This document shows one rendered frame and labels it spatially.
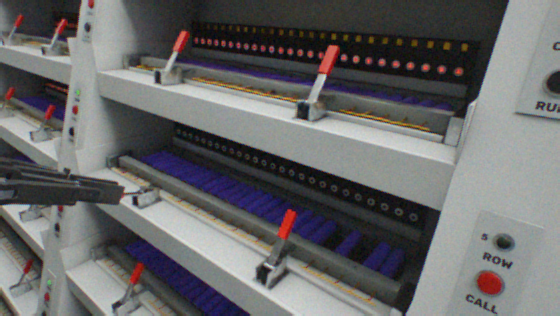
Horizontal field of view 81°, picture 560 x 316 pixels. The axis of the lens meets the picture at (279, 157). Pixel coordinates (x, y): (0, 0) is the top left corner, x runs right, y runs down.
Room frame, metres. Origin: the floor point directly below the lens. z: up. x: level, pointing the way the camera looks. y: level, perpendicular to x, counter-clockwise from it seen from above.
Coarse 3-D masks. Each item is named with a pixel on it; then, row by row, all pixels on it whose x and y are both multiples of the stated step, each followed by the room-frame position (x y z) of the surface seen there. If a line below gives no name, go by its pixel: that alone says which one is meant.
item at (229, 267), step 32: (96, 160) 0.62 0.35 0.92; (224, 160) 0.64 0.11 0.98; (160, 192) 0.56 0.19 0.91; (320, 192) 0.52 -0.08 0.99; (128, 224) 0.52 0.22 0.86; (160, 224) 0.47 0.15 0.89; (192, 224) 0.48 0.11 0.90; (384, 224) 0.46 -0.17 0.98; (192, 256) 0.43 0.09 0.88; (224, 256) 0.41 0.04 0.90; (256, 256) 0.42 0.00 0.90; (288, 256) 0.42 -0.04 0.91; (224, 288) 0.40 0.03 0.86; (256, 288) 0.36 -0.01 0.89; (288, 288) 0.37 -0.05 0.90; (352, 288) 0.37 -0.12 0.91; (416, 288) 0.38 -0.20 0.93
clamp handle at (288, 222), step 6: (288, 210) 0.39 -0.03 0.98; (288, 216) 0.39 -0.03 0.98; (294, 216) 0.39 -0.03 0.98; (282, 222) 0.39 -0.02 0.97; (288, 222) 0.39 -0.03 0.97; (282, 228) 0.38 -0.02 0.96; (288, 228) 0.38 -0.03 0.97; (282, 234) 0.38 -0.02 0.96; (288, 234) 0.38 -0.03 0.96; (282, 240) 0.38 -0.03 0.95; (276, 246) 0.38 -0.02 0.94; (276, 252) 0.38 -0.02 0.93; (270, 258) 0.38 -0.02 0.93; (276, 258) 0.37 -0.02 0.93; (270, 264) 0.37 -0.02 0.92; (276, 264) 0.38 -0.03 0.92
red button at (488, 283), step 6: (480, 276) 0.25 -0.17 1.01; (486, 276) 0.24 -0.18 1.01; (492, 276) 0.24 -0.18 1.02; (480, 282) 0.25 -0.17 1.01; (486, 282) 0.24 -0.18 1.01; (492, 282) 0.24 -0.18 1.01; (498, 282) 0.24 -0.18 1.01; (480, 288) 0.25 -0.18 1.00; (486, 288) 0.24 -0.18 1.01; (492, 288) 0.24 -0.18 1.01; (498, 288) 0.24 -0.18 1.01; (492, 294) 0.24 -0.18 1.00
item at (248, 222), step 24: (120, 168) 0.62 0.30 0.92; (144, 168) 0.60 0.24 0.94; (168, 192) 0.56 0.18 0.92; (192, 192) 0.52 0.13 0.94; (216, 216) 0.50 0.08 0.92; (240, 216) 0.47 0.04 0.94; (264, 240) 0.45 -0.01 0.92; (288, 240) 0.42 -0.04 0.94; (312, 264) 0.40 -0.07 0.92; (336, 264) 0.38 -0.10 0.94; (360, 264) 0.38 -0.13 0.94; (360, 288) 0.37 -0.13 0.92; (384, 288) 0.35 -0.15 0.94
